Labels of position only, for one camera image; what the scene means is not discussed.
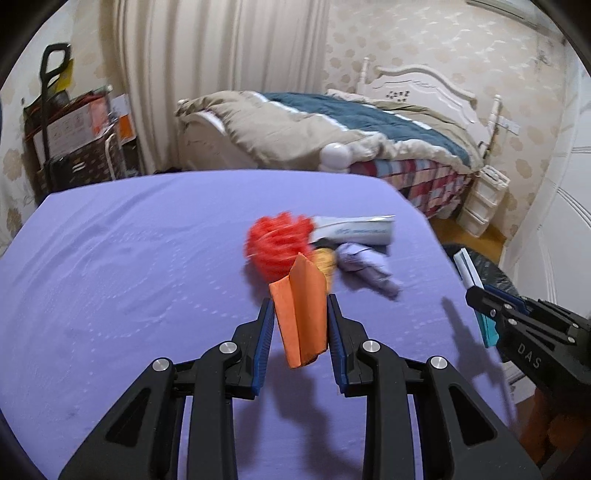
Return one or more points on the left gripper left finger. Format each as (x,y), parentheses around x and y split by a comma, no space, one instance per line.
(139,437)

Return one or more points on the cream curtain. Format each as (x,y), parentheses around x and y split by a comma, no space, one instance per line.
(172,50)

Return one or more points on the purple table cloth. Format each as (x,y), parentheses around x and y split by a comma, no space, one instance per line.
(103,279)

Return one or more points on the lavender tissue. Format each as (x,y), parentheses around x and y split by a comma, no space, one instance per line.
(370,265)

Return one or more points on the red foam net ball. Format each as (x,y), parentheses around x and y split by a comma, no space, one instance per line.
(273,243)

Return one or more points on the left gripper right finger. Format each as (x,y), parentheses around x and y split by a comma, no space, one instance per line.
(423,419)

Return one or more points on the white wardrobe door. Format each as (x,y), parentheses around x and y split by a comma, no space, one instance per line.
(549,257)

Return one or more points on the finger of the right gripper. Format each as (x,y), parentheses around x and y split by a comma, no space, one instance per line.
(514,300)
(546,321)

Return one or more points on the beige blue quilt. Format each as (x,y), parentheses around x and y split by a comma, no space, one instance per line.
(288,131)

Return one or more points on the black trash bin bag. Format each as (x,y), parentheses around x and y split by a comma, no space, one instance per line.
(489,272)

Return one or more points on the white wooden bed frame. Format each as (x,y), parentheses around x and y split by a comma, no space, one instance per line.
(421,86)

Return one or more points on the white plastic drawer unit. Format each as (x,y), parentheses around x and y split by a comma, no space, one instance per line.
(483,200)

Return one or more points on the wall socket strip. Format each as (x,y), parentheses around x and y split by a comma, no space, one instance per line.
(509,125)

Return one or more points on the white grey flat package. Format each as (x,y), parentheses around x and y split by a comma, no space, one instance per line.
(369,230)

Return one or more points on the plaid bed sheet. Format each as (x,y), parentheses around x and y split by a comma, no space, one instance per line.
(428,185)

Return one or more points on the orange paper piece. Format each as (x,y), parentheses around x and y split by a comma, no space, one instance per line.
(300,300)

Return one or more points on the brown yellow label bottle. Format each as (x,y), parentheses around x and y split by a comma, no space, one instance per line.
(324,259)

